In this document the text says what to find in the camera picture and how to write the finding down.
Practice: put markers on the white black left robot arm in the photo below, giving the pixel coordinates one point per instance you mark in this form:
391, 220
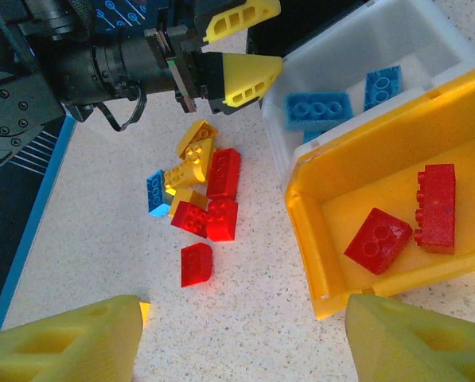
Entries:
18, 107

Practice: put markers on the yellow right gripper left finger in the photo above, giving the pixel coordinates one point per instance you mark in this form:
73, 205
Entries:
62, 350

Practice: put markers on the yellow plastic bin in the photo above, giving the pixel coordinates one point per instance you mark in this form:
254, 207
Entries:
380, 131

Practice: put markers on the white plastic bin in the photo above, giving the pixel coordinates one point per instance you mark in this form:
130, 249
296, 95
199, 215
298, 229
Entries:
380, 36

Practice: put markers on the long blue lego brick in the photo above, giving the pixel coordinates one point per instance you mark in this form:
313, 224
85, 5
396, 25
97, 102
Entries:
320, 111

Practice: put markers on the red sloped lego brick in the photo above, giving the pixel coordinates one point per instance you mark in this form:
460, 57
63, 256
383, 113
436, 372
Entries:
196, 264

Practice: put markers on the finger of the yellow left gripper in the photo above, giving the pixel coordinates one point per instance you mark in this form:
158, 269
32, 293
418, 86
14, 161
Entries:
241, 16
245, 75

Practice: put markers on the small red lego brick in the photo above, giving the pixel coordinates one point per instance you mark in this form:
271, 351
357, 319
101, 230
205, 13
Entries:
189, 221

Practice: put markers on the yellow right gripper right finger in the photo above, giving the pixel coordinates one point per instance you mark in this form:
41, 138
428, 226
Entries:
412, 350

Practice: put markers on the blue table edge strip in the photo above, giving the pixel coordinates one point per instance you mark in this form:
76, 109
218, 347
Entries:
30, 227

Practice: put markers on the long red lego brick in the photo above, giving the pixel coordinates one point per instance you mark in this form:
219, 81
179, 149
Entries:
438, 211

